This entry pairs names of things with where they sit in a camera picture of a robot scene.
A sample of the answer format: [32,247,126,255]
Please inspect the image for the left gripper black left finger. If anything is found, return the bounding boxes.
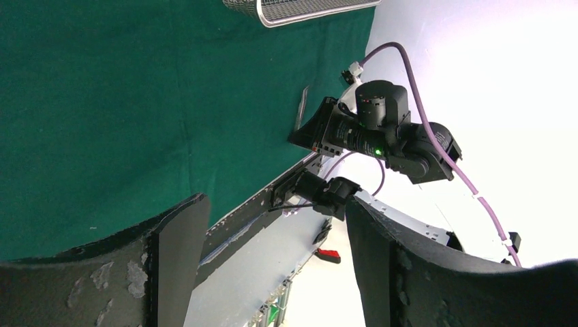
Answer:
[1,193,211,326]

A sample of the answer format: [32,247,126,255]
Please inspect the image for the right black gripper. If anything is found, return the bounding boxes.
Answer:
[288,80,411,159]

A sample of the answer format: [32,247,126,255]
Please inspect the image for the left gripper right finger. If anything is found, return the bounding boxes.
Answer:
[345,196,577,326]

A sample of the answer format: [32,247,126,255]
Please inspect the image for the steel tweezers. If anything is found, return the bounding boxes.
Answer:
[293,86,309,131]

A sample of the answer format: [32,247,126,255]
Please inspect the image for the wire mesh instrument tray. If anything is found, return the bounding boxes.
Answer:
[222,0,382,28]

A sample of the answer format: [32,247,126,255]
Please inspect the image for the green surgical drape cloth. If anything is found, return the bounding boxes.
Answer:
[1,1,374,261]

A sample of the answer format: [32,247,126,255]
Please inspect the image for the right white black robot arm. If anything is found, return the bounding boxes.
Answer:
[288,80,461,185]

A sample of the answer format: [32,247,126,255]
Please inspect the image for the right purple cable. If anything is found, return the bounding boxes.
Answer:
[322,42,523,268]

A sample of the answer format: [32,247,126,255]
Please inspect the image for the aluminium front rail frame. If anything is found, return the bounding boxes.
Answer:
[184,208,333,326]

